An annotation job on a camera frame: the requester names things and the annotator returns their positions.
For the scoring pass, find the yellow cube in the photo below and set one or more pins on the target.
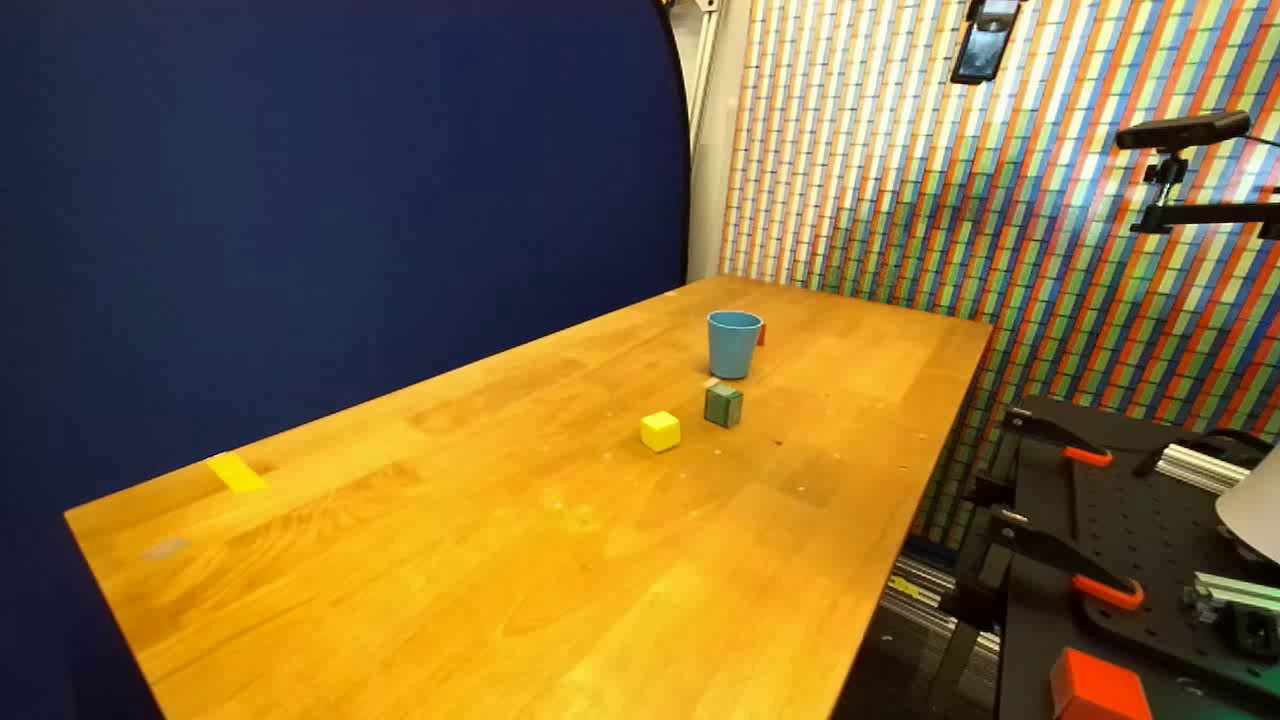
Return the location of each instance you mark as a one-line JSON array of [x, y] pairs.
[[660, 433]]

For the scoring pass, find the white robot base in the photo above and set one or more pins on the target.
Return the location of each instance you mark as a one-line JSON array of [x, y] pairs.
[[1256, 513]]

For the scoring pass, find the blue plastic cup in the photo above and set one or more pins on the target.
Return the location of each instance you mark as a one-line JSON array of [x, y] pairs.
[[735, 349]]

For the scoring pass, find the green cube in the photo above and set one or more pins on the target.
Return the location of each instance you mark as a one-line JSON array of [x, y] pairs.
[[724, 406]]

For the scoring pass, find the dark blue backdrop panel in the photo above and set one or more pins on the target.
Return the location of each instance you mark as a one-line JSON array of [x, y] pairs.
[[295, 201]]

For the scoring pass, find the yellow tape strip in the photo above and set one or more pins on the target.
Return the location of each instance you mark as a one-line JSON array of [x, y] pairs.
[[239, 474]]

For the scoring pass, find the black perforated mounting board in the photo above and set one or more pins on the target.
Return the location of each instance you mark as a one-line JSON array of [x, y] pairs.
[[1145, 527]]

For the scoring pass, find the red block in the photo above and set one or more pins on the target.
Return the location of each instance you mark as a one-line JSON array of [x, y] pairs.
[[1099, 691]]

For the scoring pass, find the silver aluminium extrusion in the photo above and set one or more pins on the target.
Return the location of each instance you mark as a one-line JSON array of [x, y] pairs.
[[1200, 469]]

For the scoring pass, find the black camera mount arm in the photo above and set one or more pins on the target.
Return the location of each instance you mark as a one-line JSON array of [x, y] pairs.
[[1206, 215]]

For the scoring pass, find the black exterior camera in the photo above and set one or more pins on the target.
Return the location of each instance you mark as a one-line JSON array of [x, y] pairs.
[[1180, 131]]

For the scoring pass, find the green metal rail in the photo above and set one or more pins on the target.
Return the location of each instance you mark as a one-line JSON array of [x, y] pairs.
[[1242, 606]]

